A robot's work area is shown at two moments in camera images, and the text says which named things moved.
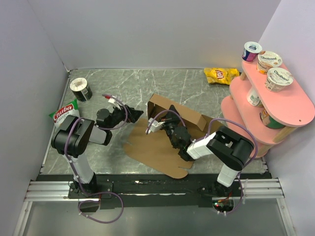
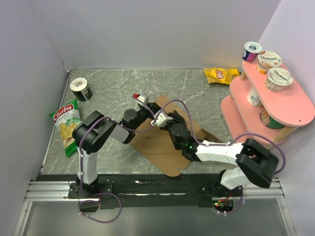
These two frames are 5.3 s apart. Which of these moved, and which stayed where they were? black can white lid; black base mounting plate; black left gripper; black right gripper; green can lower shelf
Moved: black left gripper
Stayed: black base mounting plate; black can white lid; black right gripper; green can lower shelf
